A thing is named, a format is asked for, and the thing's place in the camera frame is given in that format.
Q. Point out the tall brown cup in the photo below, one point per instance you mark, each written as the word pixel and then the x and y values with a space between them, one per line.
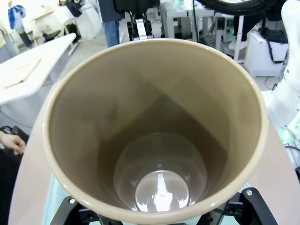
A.
pixel 93 105

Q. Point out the teal cloth mat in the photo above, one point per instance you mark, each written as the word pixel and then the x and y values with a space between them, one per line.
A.
pixel 52 201

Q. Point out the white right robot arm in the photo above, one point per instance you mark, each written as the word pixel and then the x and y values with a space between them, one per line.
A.
pixel 288 93

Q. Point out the person's left hand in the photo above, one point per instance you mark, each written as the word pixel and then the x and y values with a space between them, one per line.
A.
pixel 10 143

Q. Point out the blue garment on stand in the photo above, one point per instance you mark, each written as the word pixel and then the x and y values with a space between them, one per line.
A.
pixel 14 11

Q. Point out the person in blue jeans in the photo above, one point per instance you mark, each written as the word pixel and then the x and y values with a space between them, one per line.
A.
pixel 112 32

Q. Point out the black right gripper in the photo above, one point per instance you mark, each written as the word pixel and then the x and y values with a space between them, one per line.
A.
pixel 136 5

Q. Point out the white cabinet box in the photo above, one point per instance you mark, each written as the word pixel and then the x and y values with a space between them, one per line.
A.
pixel 257 58

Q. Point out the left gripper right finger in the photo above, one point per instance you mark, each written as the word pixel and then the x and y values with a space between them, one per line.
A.
pixel 255 208

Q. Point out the grey metal frame table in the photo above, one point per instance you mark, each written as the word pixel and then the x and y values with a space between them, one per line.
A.
pixel 178 9

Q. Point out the brown mat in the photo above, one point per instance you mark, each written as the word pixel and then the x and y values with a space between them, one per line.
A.
pixel 25 70

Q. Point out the white side table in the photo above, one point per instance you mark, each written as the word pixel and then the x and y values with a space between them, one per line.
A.
pixel 51 51

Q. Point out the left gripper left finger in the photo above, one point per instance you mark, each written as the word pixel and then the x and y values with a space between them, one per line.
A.
pixel 64 211

